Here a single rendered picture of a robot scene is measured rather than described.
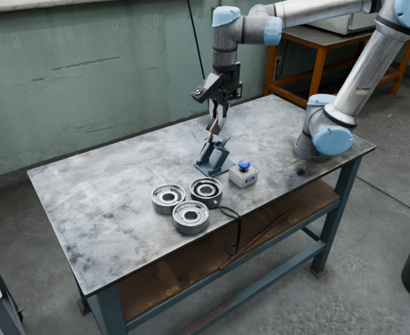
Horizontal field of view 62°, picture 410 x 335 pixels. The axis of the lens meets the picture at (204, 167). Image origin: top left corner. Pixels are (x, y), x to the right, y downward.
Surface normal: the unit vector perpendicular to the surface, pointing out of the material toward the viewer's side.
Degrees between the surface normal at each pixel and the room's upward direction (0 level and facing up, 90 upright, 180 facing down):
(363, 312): 0
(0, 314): 90
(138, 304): 0
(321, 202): 0
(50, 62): 90
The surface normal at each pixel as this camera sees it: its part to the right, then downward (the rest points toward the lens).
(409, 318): 0.01, -0.81
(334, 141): -0.14, 0.68
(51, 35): 0.58, 0.49
